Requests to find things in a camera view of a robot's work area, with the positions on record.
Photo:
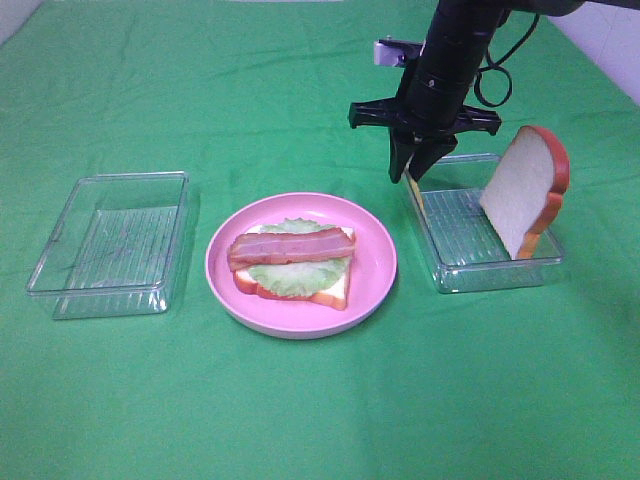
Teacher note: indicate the yellow toy cheese slice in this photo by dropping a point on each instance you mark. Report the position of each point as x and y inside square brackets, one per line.
[415, 190]

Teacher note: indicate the toy lettuce leaf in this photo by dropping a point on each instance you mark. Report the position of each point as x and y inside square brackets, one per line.
[302, 279]

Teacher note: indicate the right clear plastic tray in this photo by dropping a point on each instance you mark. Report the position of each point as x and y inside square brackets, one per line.
[462, 251]

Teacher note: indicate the toy bread slice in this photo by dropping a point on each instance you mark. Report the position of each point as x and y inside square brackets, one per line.
[319, 298]
[526, 191]

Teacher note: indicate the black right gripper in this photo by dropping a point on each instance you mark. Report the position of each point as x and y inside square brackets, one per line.
[427, 105]

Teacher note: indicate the toy bacon strip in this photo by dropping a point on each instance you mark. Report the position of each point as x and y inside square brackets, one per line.
[324, 239]
[268, 248]

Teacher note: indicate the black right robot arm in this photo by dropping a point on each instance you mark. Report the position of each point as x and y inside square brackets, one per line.
[461, 31]

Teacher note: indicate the left clear plastic tray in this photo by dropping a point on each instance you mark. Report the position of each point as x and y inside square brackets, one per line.
[115, 248]

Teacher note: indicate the clear plastic tray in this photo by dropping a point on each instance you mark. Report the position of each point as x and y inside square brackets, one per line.
[115, 248]
[462, 251]

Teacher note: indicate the pink round plate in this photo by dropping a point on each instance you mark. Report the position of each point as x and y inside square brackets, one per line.
[373, 269]

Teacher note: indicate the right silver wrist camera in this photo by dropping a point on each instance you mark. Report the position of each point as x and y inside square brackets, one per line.
[396, 53]

